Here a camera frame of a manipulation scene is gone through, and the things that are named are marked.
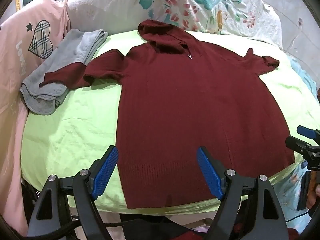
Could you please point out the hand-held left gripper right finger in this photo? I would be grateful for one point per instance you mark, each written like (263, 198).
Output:
(208, 172)

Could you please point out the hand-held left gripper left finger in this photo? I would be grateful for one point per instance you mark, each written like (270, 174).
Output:
(106, 170)

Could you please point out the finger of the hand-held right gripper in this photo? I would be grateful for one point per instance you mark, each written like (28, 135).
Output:
(298, 143)
(306, 131)

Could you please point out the maroon hooded sweater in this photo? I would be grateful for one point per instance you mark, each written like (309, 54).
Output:
(187, 105)

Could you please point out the person's right hand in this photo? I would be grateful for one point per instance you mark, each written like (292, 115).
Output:
(315, 196)

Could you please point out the light blue patterned sheet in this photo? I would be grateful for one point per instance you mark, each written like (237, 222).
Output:
(287, 192)

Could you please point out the light green bed sheet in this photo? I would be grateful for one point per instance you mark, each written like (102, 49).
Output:
(75, 130)

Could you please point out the grey towel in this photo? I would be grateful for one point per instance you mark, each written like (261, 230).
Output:
(62, 55)

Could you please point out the pink quilt with plaid hearts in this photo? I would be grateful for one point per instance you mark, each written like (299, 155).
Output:
(15, 55)

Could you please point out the white floral quilt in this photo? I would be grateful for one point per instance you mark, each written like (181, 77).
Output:
(200, 5)

